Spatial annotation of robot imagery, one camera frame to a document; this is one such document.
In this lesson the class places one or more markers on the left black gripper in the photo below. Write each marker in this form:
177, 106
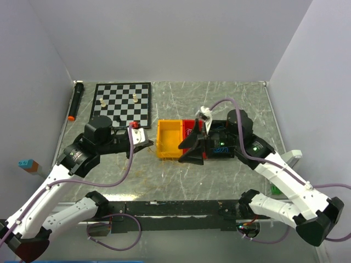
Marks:
139, 146

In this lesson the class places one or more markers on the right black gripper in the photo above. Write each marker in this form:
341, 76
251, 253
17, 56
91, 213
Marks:
194, 155

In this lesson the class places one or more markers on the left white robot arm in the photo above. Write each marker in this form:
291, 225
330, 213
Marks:
29, 231

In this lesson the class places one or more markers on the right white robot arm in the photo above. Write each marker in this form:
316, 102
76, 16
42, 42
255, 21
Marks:
311, 213

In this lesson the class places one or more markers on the red plastic bin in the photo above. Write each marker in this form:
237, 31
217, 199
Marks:
188, 125

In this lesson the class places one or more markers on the yellow plastic bin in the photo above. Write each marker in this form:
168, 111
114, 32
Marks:
169, 136

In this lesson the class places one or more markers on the black plastic bin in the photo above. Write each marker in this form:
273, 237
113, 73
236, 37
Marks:
220, 143

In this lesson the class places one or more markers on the black white chessboard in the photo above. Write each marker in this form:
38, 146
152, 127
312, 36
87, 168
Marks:
119, 102

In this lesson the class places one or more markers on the cream chess piece left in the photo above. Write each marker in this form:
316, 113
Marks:
102, 102

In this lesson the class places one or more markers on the black marker orange cap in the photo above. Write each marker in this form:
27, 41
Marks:
76, 99

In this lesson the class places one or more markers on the green toy brick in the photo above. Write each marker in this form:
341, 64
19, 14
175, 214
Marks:
275, 190

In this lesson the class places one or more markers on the white scanner device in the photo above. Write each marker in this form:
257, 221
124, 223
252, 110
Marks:
292, 158

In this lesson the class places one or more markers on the blue brown toy block stick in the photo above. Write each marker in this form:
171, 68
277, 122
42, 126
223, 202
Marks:
32, 167

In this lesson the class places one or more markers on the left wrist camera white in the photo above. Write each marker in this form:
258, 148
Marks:
139, 136

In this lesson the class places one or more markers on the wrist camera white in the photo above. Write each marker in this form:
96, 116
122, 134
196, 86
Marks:
205, 114
139, 136

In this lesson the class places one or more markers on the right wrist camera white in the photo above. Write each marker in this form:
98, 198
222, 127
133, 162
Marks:
205, 114

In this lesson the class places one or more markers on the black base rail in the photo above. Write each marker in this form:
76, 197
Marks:
221, 215

